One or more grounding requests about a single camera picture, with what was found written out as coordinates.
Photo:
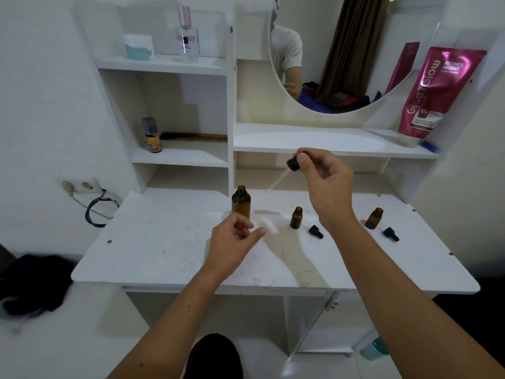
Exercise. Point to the person's right hand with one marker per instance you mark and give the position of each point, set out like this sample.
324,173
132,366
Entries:
331,189

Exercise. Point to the person's left hand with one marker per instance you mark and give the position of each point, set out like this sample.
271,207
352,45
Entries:
229,248

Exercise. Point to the small dropper cap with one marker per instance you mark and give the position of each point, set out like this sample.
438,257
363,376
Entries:
314,231
390,233

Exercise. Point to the black dropper with glass pipette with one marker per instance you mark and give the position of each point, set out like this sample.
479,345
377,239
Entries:
292,164

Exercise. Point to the small amber glass bottle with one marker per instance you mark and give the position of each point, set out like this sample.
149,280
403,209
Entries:
296,220
373,220

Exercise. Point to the large amber glass bottle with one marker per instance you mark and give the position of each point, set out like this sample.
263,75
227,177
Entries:
241,203

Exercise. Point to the person's left forearm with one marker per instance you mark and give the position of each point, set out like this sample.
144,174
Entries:
169,335

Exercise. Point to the person's right forearm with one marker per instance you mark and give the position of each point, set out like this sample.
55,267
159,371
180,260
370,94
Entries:
402,303

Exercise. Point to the person's left leg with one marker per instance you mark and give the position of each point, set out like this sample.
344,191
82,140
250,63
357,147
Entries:
213,359

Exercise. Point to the clear perfume bottle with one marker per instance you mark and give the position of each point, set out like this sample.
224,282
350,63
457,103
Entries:
187,45

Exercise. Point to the white vanity shelf unit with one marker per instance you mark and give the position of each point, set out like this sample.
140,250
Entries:
315,140

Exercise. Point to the small blue cap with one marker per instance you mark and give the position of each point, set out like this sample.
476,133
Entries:
429,146

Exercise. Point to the brown comb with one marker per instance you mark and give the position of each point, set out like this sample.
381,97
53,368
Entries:
193,137

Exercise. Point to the yellow spray can grey cap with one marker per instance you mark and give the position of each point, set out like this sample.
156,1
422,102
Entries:
153,142

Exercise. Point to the round mirror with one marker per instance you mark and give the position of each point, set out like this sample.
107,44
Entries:
335,55

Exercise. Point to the pink lotion tube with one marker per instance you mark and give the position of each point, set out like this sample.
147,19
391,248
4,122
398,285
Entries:
438,94

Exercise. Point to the teal cup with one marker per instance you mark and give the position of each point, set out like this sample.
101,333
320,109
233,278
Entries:
376,348

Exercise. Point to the black cloth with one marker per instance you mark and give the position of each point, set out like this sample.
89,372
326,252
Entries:
35,284

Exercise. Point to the white and teal box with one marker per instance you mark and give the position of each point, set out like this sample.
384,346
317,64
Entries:
138,49

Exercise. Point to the white wall socket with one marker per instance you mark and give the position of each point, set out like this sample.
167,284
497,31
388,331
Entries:
87,186

